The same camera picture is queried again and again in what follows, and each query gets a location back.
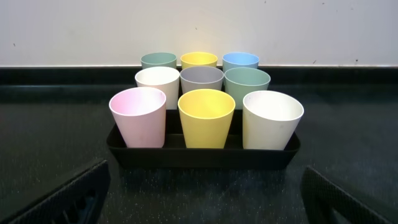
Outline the grey cup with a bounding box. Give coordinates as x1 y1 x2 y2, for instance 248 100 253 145
180 65 225 95

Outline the blue cup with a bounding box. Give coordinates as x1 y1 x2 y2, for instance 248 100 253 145
222 52 260 73

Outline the black tray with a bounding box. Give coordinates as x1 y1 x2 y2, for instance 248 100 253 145
106 82 301 170

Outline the pink cup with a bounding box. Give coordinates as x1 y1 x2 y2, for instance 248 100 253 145
108 86 167 149

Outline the yellow cup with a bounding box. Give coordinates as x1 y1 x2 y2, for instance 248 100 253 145
177 88 236 149
180 51 218 70

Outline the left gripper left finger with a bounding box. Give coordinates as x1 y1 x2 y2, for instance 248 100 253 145
0 159 111 224

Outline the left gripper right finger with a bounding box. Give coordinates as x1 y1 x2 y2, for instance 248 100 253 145
300 166 393 224

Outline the green cup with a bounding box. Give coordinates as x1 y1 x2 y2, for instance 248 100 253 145
140 52 178 70
224 67 271 110

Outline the white cup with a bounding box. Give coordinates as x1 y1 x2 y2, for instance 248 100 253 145
134 66 181 111
242 90 305 151

